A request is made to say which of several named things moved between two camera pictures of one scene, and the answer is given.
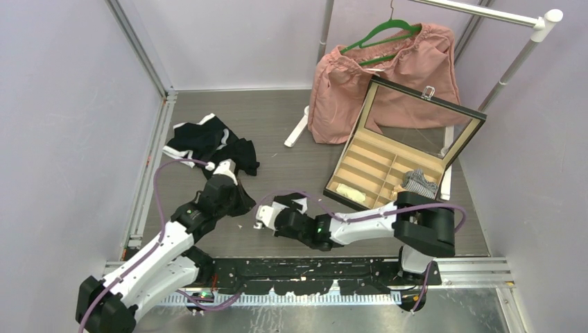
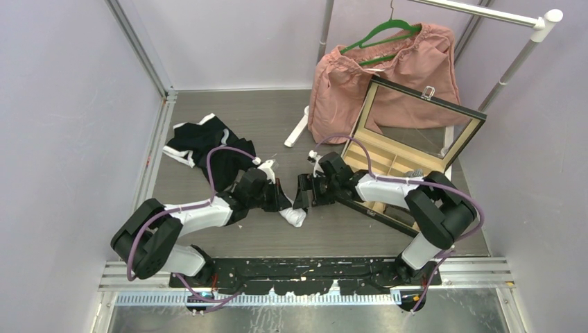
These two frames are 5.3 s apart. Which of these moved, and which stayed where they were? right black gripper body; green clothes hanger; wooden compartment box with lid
Moved: right black gripper body
Stayed: green clothes hanger; wooden compartment box with lid
